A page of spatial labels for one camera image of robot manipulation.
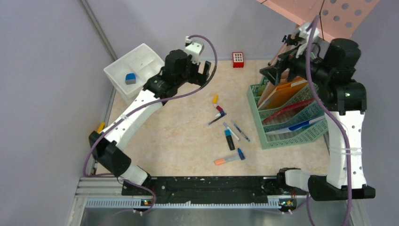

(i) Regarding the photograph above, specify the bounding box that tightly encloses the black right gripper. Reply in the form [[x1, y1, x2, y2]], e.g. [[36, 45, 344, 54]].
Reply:
[[259, 40, 331, 86]]

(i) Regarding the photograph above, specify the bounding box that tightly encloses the white plastic drawer organizer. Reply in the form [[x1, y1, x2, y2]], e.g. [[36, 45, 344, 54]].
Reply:
[[104, 43, 164, 105]]

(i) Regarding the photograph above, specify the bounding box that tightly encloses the orange folder binder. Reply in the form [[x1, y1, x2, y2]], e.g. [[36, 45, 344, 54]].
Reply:
[[257, 79, 308, 110]]

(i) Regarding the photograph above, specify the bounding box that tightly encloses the green plastic file rack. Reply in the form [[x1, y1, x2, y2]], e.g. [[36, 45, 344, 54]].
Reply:
[[247, 78, 328, 150]]

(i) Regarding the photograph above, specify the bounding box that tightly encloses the red plastic folder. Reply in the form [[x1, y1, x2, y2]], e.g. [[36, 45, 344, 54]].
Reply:
[[262, 98, 315, 124]]

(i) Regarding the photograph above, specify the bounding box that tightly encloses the green Treehouse paperback book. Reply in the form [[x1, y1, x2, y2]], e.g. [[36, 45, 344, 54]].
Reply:
[[251, 77, 269, 97]]

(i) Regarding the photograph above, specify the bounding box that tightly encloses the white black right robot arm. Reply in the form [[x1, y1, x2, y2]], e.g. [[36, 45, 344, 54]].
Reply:
[[260, 38, 375, 201]]

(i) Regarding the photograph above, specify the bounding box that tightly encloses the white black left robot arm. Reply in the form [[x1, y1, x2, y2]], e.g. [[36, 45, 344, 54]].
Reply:
[[89, 46, 211, 195]]

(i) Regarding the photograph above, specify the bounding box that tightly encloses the pink music stand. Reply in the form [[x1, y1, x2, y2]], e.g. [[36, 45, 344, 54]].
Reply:
[[255, 0, 382, 66]]

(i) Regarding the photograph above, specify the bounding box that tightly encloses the blue grey eraser block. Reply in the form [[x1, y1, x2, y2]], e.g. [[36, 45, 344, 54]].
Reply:
[[125, 73, 137, 85]]

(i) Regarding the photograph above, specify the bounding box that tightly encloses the red cap small bottle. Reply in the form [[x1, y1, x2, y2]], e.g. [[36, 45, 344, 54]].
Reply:
[[214, 104, 223, 112]]

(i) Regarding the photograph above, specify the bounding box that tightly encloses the red grid pen holder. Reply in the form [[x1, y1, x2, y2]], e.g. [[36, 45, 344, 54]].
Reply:
[[232, 52, 245, 68]]

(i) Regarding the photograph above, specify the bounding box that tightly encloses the dark purple pen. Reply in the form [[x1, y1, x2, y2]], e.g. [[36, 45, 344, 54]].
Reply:
[[207, 115, 224, 126]]

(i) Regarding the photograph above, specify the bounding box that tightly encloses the blue file folder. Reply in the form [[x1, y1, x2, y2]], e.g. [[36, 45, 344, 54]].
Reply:
[[265, 116, 325, 136]]

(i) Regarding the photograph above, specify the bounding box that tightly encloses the black marker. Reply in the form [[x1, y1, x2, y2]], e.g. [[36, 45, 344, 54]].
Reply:
[[224, 129, 235, 151]]

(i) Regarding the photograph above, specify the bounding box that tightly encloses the white blue pen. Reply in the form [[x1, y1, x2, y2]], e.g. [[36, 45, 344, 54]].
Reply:
[[223, 122, 241, 141]]

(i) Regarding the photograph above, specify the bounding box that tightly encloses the blue clear gel pen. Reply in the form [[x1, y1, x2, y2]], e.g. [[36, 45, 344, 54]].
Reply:
[[232, 121, 250, 142]]

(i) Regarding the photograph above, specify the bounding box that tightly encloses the yellow green clip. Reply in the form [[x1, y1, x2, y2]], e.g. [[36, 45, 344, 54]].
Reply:
[[96, 121, 105, 134]]

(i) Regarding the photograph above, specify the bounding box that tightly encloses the orange cap clear marker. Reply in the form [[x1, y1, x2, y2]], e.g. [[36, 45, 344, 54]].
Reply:
[[214, 156, 240, 166]]

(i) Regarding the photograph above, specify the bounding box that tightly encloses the blue marker cap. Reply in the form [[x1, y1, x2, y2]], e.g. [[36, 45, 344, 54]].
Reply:
[[237, 148, 245, 160]]

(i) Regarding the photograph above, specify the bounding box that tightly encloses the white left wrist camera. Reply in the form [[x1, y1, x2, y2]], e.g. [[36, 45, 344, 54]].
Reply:
[[183, 36, 204, 65]]

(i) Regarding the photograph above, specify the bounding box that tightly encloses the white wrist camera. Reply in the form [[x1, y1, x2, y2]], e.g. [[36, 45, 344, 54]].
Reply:
[[294, 22, 319, 58], [183, 36, 204, 65]]

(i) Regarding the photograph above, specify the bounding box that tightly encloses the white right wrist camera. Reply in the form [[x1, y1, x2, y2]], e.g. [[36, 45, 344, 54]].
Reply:
[[294, 22, 319, 58]]

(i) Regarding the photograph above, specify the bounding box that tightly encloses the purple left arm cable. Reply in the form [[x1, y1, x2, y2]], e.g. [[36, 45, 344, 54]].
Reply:
[[82, 34, 218, 216]]

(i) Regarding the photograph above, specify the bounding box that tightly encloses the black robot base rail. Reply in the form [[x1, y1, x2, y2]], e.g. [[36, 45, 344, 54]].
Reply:
[[120, 176, 308, 198]]

